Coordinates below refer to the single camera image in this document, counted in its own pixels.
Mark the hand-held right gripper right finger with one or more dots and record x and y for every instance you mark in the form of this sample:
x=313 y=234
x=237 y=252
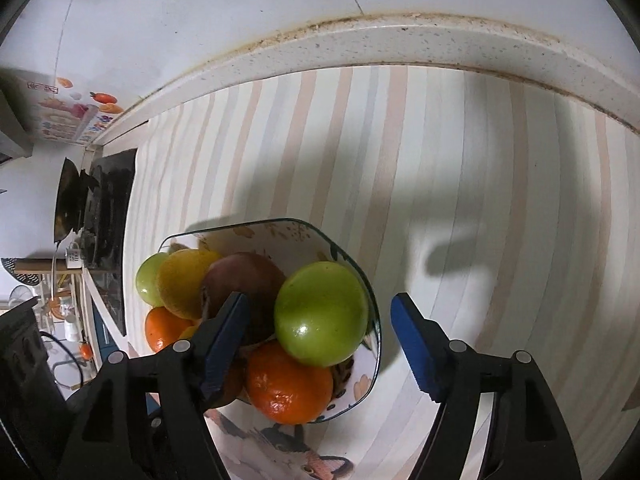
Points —
x=415 y=347

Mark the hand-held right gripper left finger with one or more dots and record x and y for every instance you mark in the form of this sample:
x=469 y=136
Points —
x=225 y=350

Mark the yellow green citrus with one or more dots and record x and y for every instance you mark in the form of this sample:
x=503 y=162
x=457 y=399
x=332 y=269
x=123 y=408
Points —
x=187 y=332

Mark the red apple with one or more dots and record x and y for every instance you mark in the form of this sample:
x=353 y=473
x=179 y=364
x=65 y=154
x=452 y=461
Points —
x=250 y=280

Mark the green apple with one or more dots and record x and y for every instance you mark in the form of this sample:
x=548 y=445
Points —
x=322 y=312
x=150 y=280

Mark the floral oval plate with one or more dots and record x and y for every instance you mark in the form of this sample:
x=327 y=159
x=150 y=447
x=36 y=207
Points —
x=310 y=242

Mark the small orange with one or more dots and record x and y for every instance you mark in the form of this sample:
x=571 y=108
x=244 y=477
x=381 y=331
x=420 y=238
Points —
x=86 y=351

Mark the dish rack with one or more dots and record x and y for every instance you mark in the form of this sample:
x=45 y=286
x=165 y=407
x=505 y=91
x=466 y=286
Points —
x=50 y=310

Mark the blue kitchen cabinet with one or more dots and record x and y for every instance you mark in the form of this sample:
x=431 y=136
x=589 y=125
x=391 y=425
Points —
x=103 y=335

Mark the wooden cutting board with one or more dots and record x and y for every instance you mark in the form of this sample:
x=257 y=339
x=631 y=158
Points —
x=42 y=264

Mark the black gas stove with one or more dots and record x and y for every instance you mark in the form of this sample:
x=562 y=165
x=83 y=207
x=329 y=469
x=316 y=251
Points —
x=112 y=230

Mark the black frying pan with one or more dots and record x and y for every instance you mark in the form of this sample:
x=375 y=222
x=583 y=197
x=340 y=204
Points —
x=66 y=200

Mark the striped cat print tablecloth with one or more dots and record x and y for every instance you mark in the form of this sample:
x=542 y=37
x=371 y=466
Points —
x=450 y=160

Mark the colourful wall sticker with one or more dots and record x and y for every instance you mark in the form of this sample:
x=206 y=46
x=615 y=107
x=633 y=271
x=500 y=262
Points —
x=75 y=112

